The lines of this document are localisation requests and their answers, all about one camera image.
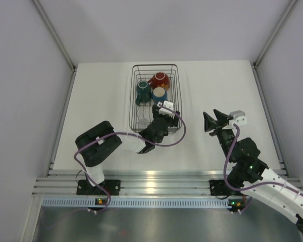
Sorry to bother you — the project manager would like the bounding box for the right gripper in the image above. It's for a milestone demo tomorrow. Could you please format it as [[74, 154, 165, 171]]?
[[204, 109, 236, 162]]

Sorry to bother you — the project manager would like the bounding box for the clear glass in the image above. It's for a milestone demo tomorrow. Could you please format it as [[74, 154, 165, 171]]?
[[138, 118, 150, 130]]

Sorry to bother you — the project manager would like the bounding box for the dark blue cup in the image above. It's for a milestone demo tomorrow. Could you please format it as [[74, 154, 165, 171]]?
[[151, 87, 168, 104]]

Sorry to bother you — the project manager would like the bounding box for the dark green mug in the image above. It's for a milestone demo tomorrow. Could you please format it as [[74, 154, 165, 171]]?
[[135, 80, 152, 105]]

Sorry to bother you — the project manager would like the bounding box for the wire dish rack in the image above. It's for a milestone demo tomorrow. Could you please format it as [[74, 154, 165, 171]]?
[[129, 64, 182, 132]]

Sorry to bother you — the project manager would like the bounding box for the red cup white inside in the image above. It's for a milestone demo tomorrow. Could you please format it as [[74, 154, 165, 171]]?
[[148, 72, 170, 91]]

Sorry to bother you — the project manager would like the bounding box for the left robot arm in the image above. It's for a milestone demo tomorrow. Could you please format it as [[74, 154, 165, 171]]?
[[74, 101, 183, 195]]

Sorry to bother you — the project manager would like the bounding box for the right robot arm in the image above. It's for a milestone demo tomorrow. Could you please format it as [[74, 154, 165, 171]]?
[[203, 109, 303, 234]]

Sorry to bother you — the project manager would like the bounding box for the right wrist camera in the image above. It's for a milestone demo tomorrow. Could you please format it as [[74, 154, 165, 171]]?
[[226, 110, 247, 129]]

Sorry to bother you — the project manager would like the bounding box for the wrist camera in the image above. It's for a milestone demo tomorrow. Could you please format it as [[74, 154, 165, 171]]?
[[157, 100, 174, 118], [226, 110, 247, 129]]

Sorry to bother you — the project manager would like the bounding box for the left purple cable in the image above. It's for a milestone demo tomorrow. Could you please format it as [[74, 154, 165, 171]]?
[[73, 103, 187, 212]]

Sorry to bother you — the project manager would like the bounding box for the purple cable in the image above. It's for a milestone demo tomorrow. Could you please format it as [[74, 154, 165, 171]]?
[[223, 123, 303, 215], [73, 103, 187, 212]]

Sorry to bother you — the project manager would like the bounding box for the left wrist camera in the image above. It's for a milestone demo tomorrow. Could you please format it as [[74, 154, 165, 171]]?
[[157, 100, 174, 118]]

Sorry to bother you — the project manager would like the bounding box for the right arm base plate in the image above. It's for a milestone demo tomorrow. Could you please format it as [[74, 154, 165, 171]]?
[[209, 180, 232, 198]]

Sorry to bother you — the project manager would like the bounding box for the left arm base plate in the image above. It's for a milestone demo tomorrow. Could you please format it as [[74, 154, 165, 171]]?
[[76, 179, 121, 196]]

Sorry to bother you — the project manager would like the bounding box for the right aluminium frame post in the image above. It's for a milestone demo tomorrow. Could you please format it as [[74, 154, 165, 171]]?
[[252, 0, 299, 70]]

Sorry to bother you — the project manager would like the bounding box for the aluminium frame post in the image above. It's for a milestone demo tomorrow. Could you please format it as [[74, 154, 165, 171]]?
[[31, 0, 76, 72], [252, 0, 299, 70]]

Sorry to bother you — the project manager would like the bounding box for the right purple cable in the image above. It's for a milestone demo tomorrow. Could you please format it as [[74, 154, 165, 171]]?
[[223, 123, 303, 215]]

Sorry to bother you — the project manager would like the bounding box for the left aluminium frame post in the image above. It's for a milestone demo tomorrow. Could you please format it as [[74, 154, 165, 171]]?
[[31, 0, 76, 72]]

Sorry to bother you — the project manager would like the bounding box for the aluminium mounting rail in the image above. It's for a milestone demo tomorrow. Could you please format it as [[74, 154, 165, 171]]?
[[32, 169, 303, 197]]

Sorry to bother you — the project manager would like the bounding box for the slotted cable duct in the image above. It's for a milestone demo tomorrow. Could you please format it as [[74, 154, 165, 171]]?
[[42, 197, 231, 209]]

